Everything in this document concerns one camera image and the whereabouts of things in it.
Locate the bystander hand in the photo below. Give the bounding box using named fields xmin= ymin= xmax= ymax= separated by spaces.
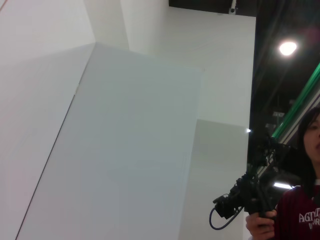
xmin=245 ymin=208 xmax=278 ymax=240

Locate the black handheld camera rig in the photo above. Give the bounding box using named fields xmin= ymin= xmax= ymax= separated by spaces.
xmin=212 ymin=133 xmax=300 ymax=226

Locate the person in maroon shirt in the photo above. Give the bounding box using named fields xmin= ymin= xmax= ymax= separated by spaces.
xmin=273 ymin=106 xmax=320 ymax=240

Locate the bright strip light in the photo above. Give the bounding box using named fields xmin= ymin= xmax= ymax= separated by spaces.
xmin=273 ymin=181 xmax=293 ymax=190

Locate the green ceiling beam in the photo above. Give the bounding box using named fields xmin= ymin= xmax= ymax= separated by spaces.
xmin=271 ymin=61 xmax=320 ymax=141

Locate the round ceiling lamp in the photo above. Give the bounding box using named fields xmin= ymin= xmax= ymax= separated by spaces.
xmin=278 ymin=41 xmax=299 ymax=57

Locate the blue looped cable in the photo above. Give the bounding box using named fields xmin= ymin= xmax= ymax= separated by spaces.
xmin=208 ymin=206 xmax=244 ymax=231

